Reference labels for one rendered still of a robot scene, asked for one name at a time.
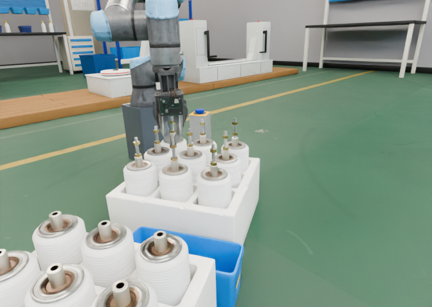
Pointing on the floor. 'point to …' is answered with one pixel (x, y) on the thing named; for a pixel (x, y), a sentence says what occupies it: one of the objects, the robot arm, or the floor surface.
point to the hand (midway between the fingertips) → (172, 139)
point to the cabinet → (76, 43)
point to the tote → (97, 63)
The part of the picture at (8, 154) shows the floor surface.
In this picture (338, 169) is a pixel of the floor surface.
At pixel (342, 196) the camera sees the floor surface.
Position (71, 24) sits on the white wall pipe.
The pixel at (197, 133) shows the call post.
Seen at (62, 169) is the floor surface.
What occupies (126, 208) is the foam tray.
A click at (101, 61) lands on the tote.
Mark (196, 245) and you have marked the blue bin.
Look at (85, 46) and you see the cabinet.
